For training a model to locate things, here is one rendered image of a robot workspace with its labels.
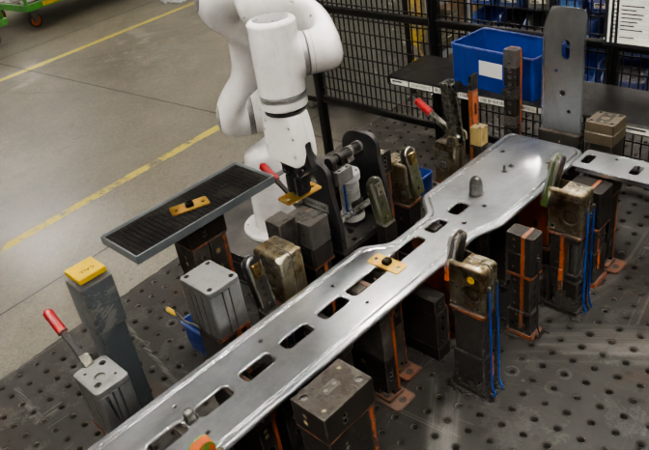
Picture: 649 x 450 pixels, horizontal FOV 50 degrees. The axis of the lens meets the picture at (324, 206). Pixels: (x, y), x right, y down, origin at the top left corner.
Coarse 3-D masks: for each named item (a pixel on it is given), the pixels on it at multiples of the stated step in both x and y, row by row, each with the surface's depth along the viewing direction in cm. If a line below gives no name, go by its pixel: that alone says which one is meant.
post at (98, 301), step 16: (80, 288) 133; (96, 288) 134; (112, 288) 137; (80, 304) 136; (96, 304) 136; (112, 304) 138; (96, 320) 136; (112, 320) 139; (96, 336) 142; (112, 336) 141; (128, 336) 144; (112, 352) 142; (128, 352) 145; (128, 368) 146; (144, 384) 151; (144, 400) 152
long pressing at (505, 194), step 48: (528, 144) 187; (432, 192) 172; (528, 192) 166; (432, 240) 155; (336, 288) 145; (384, 288) 143; (240, 336) 136; (288, 336) 135; (336, 336) 133; (192, 384) 127; (240, 384) 125; (288, 384) 124; (144, 432) 119; (192, 432) 117; (240, 432) 116
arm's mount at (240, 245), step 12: (240, 204) 222; (228, 216) 215; (240, 216) 215; (228, 228) 209; (240, 228) 209; (228, 240) 203; (240, 240) 202; (252, 240) 202; (240, 252) 197; (252, 252) 196; (240, 264) 197; (240, 276) 201
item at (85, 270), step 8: (80, 264) 137; (88, 264) 137; (96, 264) 136; (72, 272) 135; (80, 272) 134; (88, 272) 134; (96, 272) 134; (72, 280) 134; (80, 280) 132; (88, 280) 133
